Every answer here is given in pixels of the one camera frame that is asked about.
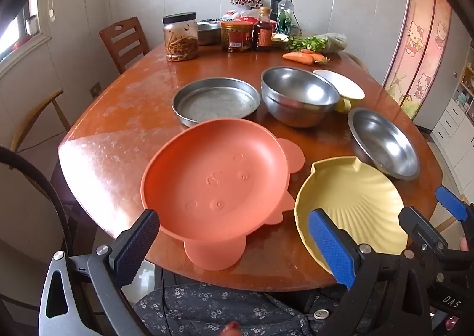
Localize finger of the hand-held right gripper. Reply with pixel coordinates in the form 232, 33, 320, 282
435, 185, 474, 233
399, 206, 474, 283

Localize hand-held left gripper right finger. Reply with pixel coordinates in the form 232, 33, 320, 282
308, 209, 434, 336

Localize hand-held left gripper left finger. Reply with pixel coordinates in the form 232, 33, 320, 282
39, 209, 161, 336

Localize yellow shell-shaped plate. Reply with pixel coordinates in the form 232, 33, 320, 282
294, 156, 408, 274

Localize shallow steel bowl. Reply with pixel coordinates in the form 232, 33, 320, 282
347, 107, 420, 181

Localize orange bear-shaped plate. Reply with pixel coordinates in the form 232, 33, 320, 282
140, 118, 306, 272

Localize deep steel bowl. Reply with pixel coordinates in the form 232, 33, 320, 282
261, 67, 340, 115
264, 97, 336, 128

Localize yellow bowl with handle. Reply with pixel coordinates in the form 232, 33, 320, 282
313, 69, 366, 112

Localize round steel pan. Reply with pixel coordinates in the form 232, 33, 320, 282
171, 78, 262, 128

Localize light wooden chair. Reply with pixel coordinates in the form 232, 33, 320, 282
433, 210, 462, 235
9, 88, 71, 153
342, 52, 371, 74

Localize white drawer cabinet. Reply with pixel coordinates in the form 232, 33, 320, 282
431, 62, 474, 159

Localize dark floral garment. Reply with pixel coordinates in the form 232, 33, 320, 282
133, 282, 371, 336

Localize pink cartoon cat curtain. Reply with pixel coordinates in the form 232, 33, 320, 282
381, 0, 452, 120

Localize brown wooden chair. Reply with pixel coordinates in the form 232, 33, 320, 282
99, 17, 150, 75

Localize bagged leafy greens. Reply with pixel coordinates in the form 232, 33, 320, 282
287, 33, 349, 54

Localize black-lidded pickle jar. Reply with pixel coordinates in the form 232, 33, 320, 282
162, 12, 198, 62

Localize dark sauce bottle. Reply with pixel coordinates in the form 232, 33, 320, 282
253, 7, 275, 53

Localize small steel bowl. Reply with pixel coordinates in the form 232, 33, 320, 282
196, 22, 223, 46

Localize orange-lidded jar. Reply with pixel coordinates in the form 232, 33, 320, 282
221, 20, 254, 53

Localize clear green dish soap bottle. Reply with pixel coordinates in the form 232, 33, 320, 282
276, 0, 295, 35

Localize window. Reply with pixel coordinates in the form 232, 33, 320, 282
0, 0, 52, 63

